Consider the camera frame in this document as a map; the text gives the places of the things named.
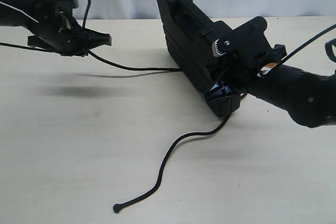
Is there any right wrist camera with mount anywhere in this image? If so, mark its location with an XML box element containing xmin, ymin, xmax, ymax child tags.
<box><xmin>212</xmin><ymin>16</ymin><xmax>271</xmax><ymax>58</ymax></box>

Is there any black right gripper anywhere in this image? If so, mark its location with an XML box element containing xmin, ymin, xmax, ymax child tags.
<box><xmin>203</xmin><ymin>44</ymin><xmax>286</xmax><ymax>116</ymax></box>

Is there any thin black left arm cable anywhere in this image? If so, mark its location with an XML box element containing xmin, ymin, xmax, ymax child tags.
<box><xmin>0</xmin><ymin>41</ymin><xmax>53</xmax><ymax>52</ymax></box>

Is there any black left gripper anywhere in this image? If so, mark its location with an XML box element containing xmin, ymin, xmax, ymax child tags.
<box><xmin>27</xmin><ymin>12</ymin><xmax>112</xmax><ymax>57</ymax></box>

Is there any black cord with knot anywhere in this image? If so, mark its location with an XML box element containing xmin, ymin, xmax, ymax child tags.
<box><xmin>64</xmin><ymin>0</ymin><xmax>244</xmax><ymax>214</ymax></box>

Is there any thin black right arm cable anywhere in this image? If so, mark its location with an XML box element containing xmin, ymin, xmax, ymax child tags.
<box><xmin>280</xmin><ymin>23</ymin><xmax>336</xmax><ymax>63</ymax></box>

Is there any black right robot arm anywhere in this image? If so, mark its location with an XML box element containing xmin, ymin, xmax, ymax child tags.
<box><xmin>202</xmin><ymin>42</ymin><xmax>335</xmax><ymax>128</ymax></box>

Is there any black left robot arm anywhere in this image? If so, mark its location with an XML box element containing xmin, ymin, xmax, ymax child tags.
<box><xmin>1</xmin><ymin>0</ymin><xmax>112</xmax><ymax>57</ymax></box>

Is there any black plastic carrying case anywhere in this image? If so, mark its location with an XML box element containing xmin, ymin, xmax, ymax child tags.
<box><xmin>156</xmin><ymin>0</ymin><xmax>231</xmax><ymax>100</ymax></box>

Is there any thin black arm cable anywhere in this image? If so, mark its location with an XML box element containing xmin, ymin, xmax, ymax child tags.
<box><xmin>0</xmin><ymin>41</ymin><xmax>53</xmax><ymax>52</ymax></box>
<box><xmin>280</xmin><ymin>23</ymin><xmax>336</xmax><ymax>63</ymax></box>

